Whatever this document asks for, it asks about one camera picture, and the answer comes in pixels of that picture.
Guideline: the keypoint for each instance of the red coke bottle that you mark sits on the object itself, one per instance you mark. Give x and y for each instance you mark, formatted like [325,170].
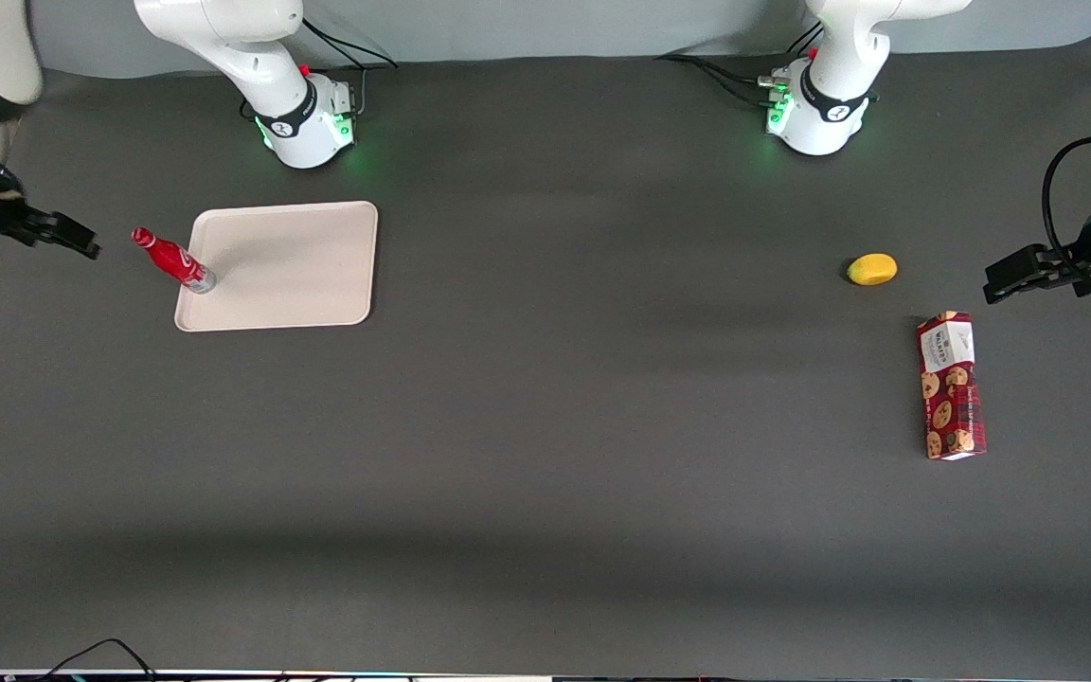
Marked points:
[171,258]

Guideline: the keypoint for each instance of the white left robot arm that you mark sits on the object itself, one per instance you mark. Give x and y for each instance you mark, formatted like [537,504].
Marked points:
[830,104]

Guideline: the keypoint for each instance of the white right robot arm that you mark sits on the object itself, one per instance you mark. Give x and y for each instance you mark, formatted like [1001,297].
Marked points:
[261,57]

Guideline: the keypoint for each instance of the beige plastic tray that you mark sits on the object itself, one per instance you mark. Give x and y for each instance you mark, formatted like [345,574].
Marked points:
[290,270]

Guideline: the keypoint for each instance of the red cookie box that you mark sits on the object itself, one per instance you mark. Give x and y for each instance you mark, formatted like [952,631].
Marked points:
[951,388]

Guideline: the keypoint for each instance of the yellow lemon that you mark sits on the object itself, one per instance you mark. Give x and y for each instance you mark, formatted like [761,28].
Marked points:
[872,269]

